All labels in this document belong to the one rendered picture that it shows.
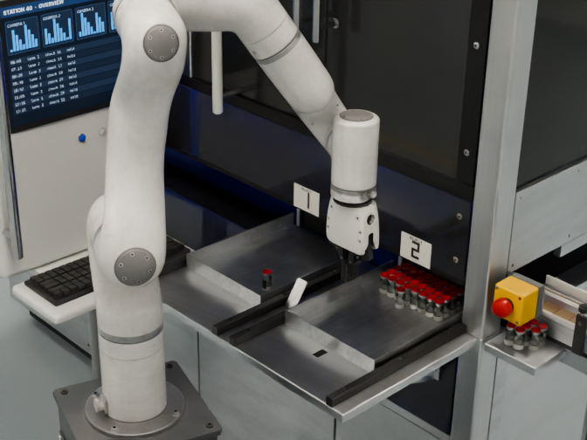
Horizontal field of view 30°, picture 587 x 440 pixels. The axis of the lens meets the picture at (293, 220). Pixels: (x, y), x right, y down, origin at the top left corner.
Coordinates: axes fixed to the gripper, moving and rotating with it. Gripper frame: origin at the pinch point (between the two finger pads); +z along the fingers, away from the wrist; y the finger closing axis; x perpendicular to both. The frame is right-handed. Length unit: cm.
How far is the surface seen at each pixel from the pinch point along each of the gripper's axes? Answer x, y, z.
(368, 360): -2.1, -4.1, 19.5
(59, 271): 16, 80, 27
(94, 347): -4, 100, 68
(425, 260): -28.0, 3.9, 9.5
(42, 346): -27, 170, 110
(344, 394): 8.6, -8.1, 20.6
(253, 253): -18, 48, 22
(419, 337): -15.7, -5.9, 19.1
